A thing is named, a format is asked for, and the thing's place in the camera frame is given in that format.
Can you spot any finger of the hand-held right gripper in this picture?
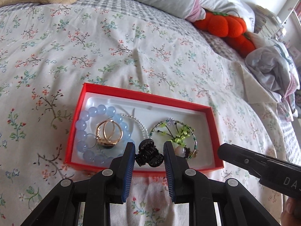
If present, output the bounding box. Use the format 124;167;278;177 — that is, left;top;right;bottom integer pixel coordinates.
217;143;268;170

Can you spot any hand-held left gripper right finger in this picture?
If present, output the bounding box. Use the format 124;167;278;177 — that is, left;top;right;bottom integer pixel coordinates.
163;141;281;226

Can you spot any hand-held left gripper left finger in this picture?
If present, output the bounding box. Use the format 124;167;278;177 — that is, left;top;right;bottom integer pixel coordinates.
21;142;136;226

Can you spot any black mouse-shaped hair clip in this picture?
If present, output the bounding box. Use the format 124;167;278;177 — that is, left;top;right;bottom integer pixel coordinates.
135;139;164;168

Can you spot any green bead bracelet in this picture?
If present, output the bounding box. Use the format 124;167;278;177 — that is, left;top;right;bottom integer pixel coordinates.
149;118;199;162

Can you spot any clear bead bracelet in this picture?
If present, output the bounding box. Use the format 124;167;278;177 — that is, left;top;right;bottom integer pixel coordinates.
119;113;149;142

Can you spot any gold ring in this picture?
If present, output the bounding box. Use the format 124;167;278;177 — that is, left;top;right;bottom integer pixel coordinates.
95;120;124;148

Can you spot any blue bead bracelet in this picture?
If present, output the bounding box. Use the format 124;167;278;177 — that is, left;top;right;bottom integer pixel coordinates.
75;105;136;168

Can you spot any red cardboard box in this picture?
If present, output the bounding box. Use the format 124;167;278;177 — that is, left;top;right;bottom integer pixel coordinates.
63;82;224;176

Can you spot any person's right hand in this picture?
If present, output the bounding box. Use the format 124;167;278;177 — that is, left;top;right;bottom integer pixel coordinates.
280;196;301;226

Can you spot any crumpled grey printed cloth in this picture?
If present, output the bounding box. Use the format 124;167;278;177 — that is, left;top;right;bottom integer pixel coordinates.
245;39;301;123

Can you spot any orange pumpkin plush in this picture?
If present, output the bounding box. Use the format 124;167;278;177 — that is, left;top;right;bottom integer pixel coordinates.
193;10;256;58

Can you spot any floral bed sheet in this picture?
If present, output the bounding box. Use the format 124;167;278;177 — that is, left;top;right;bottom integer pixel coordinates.
0;3;288;226

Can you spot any stack of books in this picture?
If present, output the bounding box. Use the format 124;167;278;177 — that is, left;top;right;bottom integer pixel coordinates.
253;4;286;38

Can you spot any pink striped cloth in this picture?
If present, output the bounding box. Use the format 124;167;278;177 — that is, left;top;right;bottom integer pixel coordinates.
185;0;213;22

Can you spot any white printed pillow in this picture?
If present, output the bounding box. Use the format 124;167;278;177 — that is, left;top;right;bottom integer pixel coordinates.
200;0;256;33

